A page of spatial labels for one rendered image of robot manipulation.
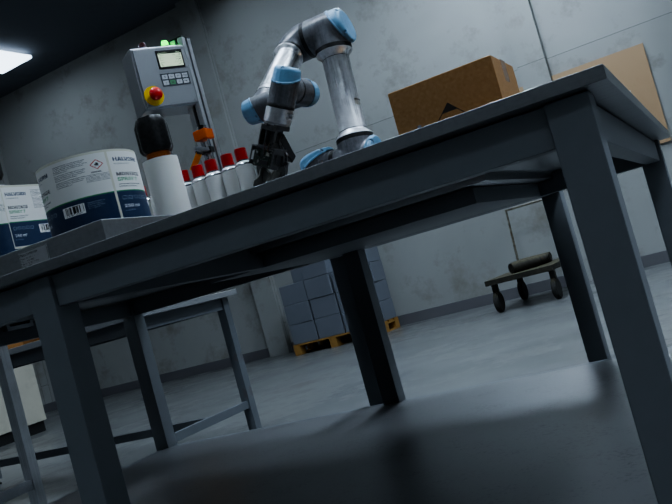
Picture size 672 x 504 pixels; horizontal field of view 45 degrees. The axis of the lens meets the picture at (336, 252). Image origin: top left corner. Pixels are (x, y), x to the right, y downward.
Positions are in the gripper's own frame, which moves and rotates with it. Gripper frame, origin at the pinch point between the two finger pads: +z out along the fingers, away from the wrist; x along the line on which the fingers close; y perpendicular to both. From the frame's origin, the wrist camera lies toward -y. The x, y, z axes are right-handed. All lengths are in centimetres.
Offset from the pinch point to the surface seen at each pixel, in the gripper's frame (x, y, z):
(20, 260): -7, 79, 13
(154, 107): -42.6, -0.7, -16.7
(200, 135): -28.5, -5.5, -11.6
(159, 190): -11.4, 32.8, 0.3
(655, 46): 19, -692, -146
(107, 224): 11, 77, 1
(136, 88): -50, 0, -21
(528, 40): -106, -686, -131
